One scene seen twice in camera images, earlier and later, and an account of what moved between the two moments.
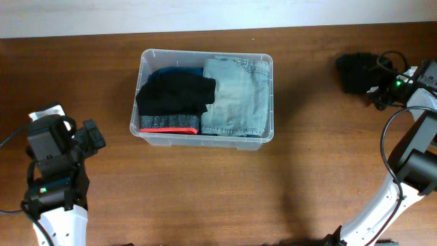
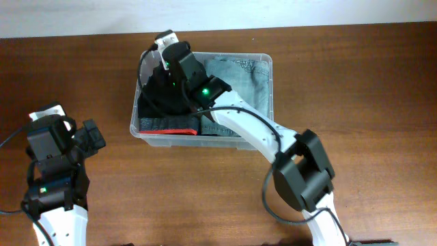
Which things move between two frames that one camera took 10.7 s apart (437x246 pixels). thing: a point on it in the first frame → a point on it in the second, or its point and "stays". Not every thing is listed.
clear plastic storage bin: (204, 99) stays
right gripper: (385, 100) → (169, 70)
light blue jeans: (240, 108) stays
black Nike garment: (358, 71) → (160, 98)
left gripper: (90, 135) stays
